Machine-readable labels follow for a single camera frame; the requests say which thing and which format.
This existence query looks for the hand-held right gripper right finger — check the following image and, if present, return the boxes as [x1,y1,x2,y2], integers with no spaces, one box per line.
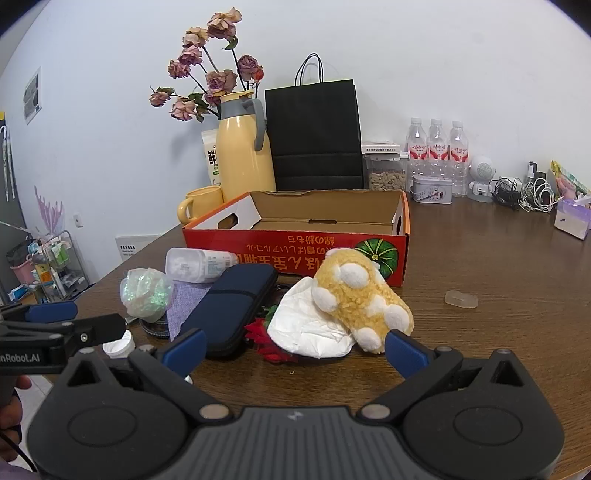
[358,329,527,423]

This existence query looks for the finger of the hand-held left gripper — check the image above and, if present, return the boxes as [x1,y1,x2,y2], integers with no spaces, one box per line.
[60,314,127,348]
[0,300,78,325]

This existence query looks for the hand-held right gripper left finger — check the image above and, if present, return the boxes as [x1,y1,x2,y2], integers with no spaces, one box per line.
[55,329,234,424]

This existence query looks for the white bottle cap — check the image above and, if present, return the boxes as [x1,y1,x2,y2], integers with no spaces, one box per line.
[102,330,136,358]

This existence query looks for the iridescent plastic wrap ball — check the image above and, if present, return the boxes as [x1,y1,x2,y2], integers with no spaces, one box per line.
[120,268,175,324]

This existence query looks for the yellow plush toy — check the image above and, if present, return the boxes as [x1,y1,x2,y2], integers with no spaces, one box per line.
[310,248,415,355]

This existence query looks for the red artificial flower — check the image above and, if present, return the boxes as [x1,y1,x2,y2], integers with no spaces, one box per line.
[243,305,298,364]

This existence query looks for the clear cotton swab box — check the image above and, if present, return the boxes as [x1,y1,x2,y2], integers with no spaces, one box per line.
[165,248,238,283]

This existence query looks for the white cloth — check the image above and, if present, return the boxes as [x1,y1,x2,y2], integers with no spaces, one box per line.
[267,276,356,360]

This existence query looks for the red cardboard box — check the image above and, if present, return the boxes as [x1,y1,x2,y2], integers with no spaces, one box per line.
[182,188,411,287]

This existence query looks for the person's left hand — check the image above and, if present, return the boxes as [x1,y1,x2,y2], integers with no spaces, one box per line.
[0,376,33,462]

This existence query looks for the metal storage cart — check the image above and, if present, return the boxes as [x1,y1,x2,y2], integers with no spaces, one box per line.
[28,231,90,303]

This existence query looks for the purple cloth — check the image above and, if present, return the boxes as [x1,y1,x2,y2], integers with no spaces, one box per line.
[166,281,214,341]

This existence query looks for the pink bucket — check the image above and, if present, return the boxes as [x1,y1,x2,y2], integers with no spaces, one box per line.
[11,257,36,284]

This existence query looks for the navy zip case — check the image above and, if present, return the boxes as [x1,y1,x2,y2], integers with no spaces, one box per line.
[178,264,279,358]

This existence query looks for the translucent plastic piece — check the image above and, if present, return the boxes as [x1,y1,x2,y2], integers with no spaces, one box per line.
[444,290,479,310]

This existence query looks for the white printed box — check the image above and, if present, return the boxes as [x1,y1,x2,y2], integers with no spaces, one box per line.
[115,234,163,261]

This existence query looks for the dark grey cabinet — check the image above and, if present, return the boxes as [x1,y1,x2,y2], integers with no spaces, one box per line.
[0,110,29,298]

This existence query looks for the yellow mug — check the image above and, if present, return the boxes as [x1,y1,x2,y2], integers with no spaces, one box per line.
[178,186,225,225]

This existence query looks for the white hooked stick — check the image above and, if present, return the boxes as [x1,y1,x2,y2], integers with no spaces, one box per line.
[1,124,13,202]

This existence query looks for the grey tin box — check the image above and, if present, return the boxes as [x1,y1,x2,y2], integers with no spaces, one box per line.
[410,174,454,204]

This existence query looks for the clear seed container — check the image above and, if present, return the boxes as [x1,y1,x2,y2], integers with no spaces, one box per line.
[361,141,409,192]

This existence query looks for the white drink carton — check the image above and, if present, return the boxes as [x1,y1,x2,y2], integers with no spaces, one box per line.
[201,129,223,188]

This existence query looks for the white robot figure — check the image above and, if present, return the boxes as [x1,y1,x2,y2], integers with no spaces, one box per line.
[468,155,497,203]

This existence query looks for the yellow thermos jug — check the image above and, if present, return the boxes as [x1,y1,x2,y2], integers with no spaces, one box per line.
[215,91,277,203]

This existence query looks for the purple tissue pack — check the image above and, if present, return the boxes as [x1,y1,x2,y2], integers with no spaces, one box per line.
[554,194,591,240]

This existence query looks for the colourful snack packet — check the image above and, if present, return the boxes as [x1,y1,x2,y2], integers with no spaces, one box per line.
[550,161,589,199]

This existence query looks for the black paper bag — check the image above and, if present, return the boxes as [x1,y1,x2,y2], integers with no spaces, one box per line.
[264,53,365,191]

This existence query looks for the dried pink rose bouquet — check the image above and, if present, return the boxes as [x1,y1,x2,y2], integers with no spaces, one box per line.
[148,7,265,123]

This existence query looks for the black braided cable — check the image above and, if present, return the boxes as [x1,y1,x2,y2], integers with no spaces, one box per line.
[137,318,171,341]

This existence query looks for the purple wall decal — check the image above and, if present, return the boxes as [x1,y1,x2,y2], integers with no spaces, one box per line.
[34,186,65,236]

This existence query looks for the black cable bundle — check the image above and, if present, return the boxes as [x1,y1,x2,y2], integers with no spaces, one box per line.
[490,178,522,210]

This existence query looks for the white cable bundle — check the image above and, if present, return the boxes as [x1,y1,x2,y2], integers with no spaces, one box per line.
[519,178,557,213]

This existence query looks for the wall poster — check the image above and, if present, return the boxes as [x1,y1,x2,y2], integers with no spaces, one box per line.
[23,67,43,125]

